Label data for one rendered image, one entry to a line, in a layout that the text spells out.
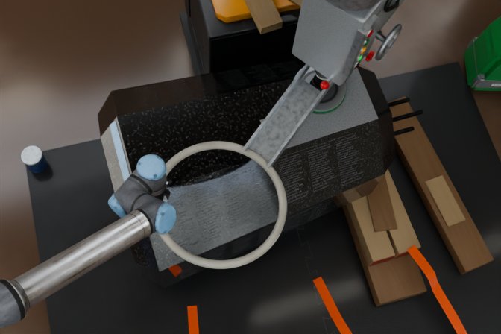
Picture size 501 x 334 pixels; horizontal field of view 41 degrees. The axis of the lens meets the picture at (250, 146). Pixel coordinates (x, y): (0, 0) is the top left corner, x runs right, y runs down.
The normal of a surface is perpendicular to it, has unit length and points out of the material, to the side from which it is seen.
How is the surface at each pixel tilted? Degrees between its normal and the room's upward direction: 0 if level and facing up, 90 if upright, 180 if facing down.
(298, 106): 15
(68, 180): 0
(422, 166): 0
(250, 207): 45
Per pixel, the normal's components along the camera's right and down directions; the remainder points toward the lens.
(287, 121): -0.11, -0.18
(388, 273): 0.05, -0.37
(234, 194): 0.28, 0.35
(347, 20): -0.61, 0.72
